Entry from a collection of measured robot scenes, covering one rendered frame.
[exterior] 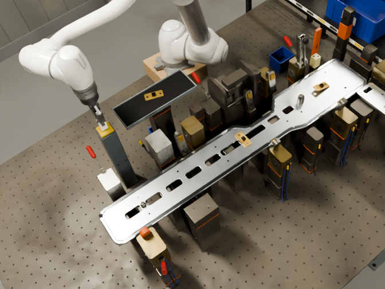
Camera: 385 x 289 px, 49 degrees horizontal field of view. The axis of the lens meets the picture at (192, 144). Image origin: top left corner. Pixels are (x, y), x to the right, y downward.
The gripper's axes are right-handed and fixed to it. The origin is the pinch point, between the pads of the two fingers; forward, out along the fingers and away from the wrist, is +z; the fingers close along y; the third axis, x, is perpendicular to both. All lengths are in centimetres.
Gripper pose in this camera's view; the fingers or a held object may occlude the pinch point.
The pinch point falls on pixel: (102, 123)
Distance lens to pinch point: 182.0
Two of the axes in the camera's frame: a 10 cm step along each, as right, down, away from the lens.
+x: 8.2, -5.2, 2.4
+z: 1.1, 5.6, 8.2
